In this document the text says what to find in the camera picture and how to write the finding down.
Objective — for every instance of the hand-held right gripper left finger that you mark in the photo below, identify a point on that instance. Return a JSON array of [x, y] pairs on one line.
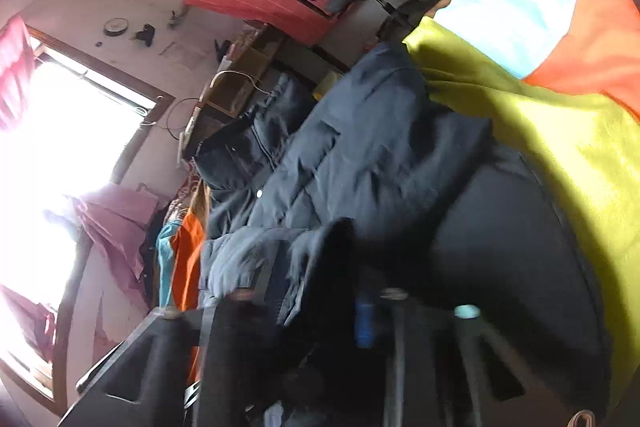
[[235, 347]]

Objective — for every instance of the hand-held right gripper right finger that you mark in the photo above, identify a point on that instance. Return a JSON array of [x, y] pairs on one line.
[[365, 326]]

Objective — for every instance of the dark navy padded jacket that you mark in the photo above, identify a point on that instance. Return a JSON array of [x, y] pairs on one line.
[[360, 147]]

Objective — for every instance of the floral bedding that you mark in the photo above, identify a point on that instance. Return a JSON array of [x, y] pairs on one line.
[[185, 199]]

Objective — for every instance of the yellow-green plastic container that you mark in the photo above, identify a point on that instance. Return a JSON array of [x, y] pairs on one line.
[[327, 88]]

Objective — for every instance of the wooden desk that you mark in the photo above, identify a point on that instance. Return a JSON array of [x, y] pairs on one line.
[[235, 92]]

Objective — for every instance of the window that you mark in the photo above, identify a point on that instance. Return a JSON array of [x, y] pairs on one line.
[[65, 132]]

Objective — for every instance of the colourful patchwork blanket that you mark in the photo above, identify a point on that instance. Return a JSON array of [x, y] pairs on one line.
[[575, 147]]

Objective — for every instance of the red curtain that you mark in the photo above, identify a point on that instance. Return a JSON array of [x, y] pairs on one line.
[[15, 72]]

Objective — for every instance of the white wall paper sheet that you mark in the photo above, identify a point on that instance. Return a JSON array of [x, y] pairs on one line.
[[182, 54]]

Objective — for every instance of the black wall bracket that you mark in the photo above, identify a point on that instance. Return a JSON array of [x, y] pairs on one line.
[[145, 34]]

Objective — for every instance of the round wall clock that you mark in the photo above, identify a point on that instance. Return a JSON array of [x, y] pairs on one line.
[[116, 27]]

